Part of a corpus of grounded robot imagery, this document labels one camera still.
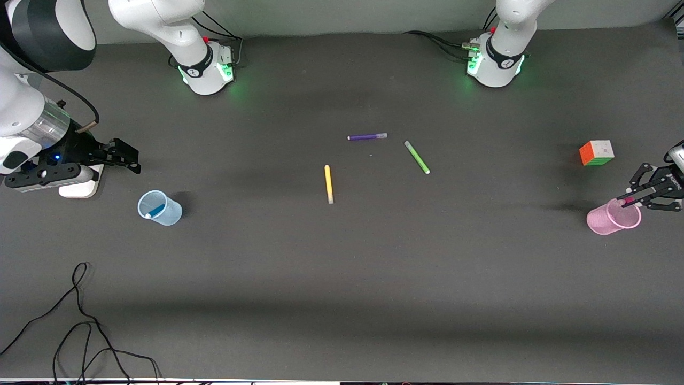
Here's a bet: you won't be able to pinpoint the dark grey table cloth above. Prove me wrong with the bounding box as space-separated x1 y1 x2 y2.
0 21 684 383

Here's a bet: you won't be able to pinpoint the translucent pink plastic cup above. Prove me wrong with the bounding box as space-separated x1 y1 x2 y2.
586 198 642 236

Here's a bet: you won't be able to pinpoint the translucent blue plastic cup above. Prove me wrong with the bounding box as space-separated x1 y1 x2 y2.
137 190 183 227

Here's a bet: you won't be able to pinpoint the green marker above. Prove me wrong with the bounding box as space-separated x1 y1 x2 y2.
404 140 431 175

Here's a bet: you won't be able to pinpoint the white rounded flat block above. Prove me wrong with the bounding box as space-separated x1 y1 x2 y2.
59 165 105 198

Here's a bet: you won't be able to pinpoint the loose thin black cable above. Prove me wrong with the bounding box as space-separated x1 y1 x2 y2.
0 262 161 384

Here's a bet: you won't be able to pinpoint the black left arm base cables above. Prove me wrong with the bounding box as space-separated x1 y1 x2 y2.
403 11 500 62

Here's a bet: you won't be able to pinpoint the colourful puzzle cube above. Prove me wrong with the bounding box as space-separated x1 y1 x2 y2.
579 140 615 166

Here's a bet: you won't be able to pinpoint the black right arm base cables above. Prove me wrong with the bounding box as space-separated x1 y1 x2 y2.
169 11 244 70

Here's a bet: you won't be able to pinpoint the black arm base cables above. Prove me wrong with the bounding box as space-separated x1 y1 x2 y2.
403 11 500 62
169 11 244 70

